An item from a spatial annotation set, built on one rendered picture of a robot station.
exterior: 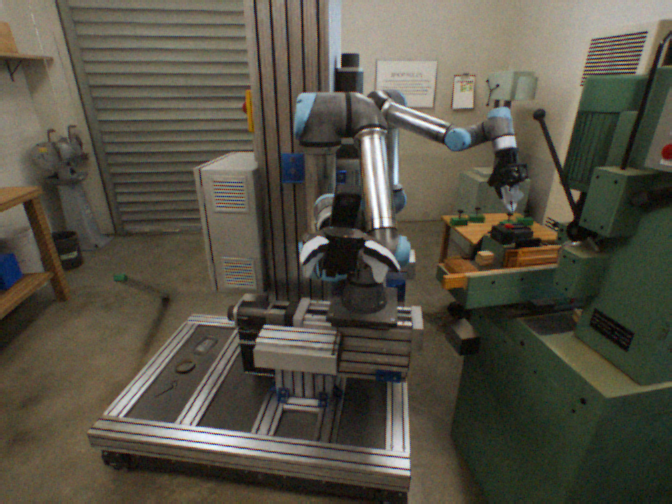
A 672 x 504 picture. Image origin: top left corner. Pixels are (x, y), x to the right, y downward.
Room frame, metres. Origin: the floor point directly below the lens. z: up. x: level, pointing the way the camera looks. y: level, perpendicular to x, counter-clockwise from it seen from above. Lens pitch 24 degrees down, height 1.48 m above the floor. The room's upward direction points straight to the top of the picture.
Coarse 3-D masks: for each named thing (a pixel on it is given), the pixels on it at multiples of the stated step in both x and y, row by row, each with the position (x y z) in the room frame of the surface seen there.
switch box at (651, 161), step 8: (664, 104) 0.82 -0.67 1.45; (664, 112) 0.81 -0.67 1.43; (664, 120) 0.80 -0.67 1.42; (656, 128) 0.82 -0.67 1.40; (664, 128) 0.80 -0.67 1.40; (656, 136) 0.81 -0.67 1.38; (664, 136) 0.79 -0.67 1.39; (656, 144) 0.80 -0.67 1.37; (664, 144) 0.79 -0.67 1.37; (648, 152) 0.82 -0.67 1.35; (656, 152) 0.80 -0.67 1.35; (648, 160) 0.81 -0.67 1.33; (656, 160) 0.79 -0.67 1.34; (656, 168) 0.79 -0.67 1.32; (664, 168) 0.77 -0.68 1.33
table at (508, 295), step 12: (492, 264) 1.19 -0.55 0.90; (456, 288) 1.06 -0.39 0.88; (516, 288) 1.03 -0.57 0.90; (528, 288) 1.04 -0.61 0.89; (540, 288) 1.05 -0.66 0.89; (552, 288) 1.05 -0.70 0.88; (468, 300) 0.99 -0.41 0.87; (480, 300) 1.00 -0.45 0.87; (492, 300) 1.01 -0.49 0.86; (504, 300) 1.02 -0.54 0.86; (516, 300) 1.03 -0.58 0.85; (528, 300) 1.04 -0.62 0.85
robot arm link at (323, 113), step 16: (304, 96) 1.03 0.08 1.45; (320, 96) 1.03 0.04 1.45; (336, 96) 1.04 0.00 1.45; (304, 112) 1.00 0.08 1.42; (320, 112) 1.01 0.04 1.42; (336, 112) 1.01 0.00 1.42; (304, 128) 1.01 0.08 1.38; (320, 128) 1.00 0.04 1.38; (336, 128) 1.01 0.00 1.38; (304, 144) 1.02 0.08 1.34; (320, 144) 1.00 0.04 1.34; (336, 144) 1.02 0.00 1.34; (320, 160) 1.02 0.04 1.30; (320, 176) 1.02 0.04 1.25; (320, 192) 1.02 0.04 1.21; (304, 240) 1.03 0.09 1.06
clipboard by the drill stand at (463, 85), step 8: (456, 80) 4.18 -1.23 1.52; (464, 80) 4.20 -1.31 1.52; (472, 80) 4.20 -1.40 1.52; (456, 88) 4.18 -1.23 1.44; (464, 88) 4.19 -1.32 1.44; (472, 88) 4.19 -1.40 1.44; (456, 96) 4.16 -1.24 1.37; (464, 96) 4.18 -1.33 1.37; (472, 96) 4.18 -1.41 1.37; (456, 104) 4.15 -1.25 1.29; (464, 104) 4.16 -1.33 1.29; (472, 104) 4.17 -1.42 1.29
